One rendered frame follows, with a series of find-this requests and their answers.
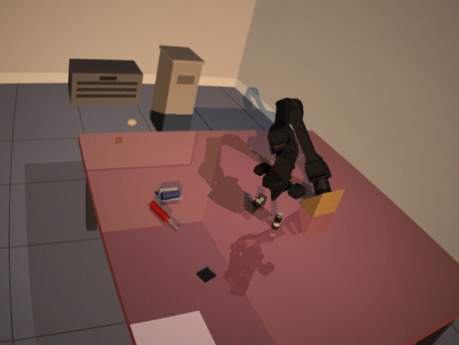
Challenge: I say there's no black cylindrical battery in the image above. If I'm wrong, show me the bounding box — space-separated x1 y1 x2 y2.
271 212 283 230

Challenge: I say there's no red-handled screwdriver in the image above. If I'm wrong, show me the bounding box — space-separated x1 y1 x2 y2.
150 200 179 230

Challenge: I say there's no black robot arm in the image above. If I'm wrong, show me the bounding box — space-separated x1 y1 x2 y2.
262 97 332 196

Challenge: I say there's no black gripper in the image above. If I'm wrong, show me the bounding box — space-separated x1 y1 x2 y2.
253 162 307 202

